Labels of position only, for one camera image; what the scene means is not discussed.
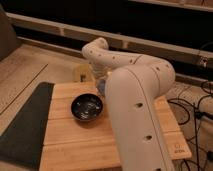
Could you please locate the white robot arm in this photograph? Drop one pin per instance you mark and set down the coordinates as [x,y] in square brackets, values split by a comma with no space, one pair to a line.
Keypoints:
[130,90]

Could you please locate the white shelf rail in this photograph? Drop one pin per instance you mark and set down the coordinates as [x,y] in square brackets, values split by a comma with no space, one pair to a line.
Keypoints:
[172,52]

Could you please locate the blue white sponge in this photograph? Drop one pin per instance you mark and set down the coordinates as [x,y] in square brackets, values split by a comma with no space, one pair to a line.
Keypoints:
[101,87]

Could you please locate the dark ceramic bowl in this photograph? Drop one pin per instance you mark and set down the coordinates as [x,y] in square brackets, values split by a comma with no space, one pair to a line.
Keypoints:
[86,107]

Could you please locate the dark gray floor mat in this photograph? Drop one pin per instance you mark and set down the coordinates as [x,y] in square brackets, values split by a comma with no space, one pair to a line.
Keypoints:
[22,141]

